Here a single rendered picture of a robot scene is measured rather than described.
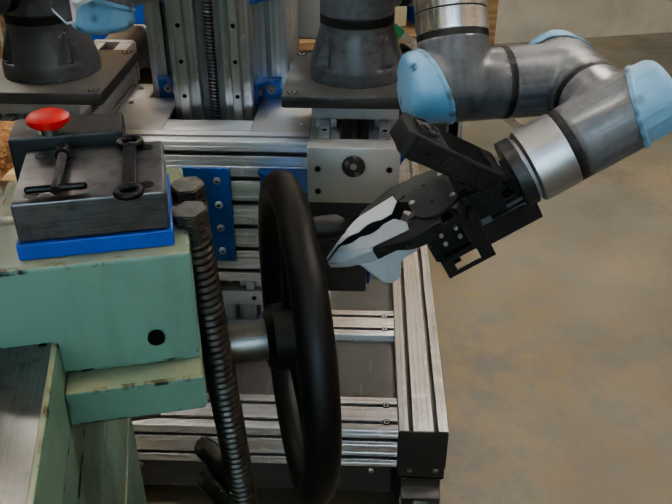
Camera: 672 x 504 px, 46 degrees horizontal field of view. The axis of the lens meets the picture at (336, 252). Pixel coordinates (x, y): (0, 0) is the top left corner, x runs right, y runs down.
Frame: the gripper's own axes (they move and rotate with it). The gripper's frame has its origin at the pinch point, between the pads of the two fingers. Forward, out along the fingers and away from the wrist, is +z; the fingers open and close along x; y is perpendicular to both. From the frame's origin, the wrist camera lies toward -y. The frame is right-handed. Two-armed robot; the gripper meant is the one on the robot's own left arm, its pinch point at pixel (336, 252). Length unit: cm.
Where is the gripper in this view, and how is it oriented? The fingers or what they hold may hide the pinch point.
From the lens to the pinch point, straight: 79.2
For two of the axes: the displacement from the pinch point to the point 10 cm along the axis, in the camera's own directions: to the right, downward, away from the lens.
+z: -8.7, 4.7, 1.4
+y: 4.6, 6.7, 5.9
